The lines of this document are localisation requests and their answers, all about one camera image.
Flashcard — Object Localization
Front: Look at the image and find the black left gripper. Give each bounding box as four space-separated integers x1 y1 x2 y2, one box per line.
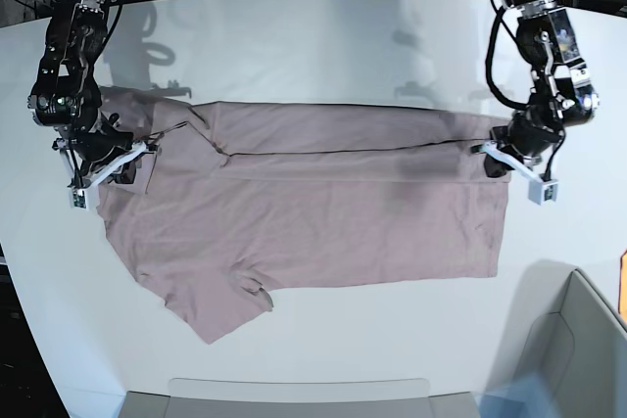
470 112 563 181

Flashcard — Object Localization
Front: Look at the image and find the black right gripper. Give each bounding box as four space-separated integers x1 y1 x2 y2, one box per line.
52 112 158 191

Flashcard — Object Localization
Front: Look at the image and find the pink T-shirt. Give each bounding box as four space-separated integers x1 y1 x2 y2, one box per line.
98 87 508 343

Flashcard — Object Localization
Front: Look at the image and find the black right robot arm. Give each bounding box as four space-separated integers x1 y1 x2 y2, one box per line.
28 0 145 192

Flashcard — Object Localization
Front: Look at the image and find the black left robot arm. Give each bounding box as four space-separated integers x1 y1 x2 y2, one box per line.
479 0 600 178

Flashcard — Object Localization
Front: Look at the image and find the yellow strip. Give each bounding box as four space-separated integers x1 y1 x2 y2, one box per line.
617 253 627 323

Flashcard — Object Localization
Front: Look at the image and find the grey cardboard box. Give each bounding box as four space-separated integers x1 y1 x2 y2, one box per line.
485 268 626 417

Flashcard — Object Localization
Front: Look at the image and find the blue translucent object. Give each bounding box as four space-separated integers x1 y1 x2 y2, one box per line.
476 373 561 418

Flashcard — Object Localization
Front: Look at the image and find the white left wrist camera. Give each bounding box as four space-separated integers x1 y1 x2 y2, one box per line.
528 178 558 206

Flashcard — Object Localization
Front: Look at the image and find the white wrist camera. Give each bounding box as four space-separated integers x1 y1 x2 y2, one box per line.
528 178 558 206
69 186 100 210

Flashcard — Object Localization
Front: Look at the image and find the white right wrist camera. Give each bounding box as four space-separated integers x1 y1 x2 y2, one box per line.
69 186 100 210

